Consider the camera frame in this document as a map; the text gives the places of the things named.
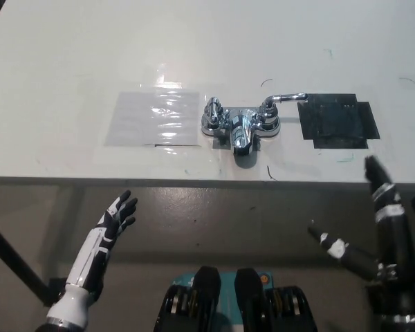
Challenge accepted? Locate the chrome faucet lever handle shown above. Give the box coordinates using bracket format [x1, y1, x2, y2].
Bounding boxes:
[203, 96, 224, 125]
[261, 91, 309, 122]

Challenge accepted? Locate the clear plastic sheet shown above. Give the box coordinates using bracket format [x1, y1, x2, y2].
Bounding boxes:
[104, 90, 202, 147]

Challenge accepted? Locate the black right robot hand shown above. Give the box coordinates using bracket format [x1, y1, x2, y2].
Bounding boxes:
[307, 154, 415, 317]

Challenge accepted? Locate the clear plastic film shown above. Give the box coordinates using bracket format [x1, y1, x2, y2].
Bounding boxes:
[93, 62, 223, 174]

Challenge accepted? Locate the black diagonal table leg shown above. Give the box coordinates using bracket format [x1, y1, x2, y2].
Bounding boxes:
[0, 216, 53, 307]

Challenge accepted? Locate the chrome faucet body with spout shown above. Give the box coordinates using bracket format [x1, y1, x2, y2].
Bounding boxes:
[200, 106, 282, 158]

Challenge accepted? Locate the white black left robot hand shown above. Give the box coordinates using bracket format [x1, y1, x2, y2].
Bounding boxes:
[65, 190, 139, 299]

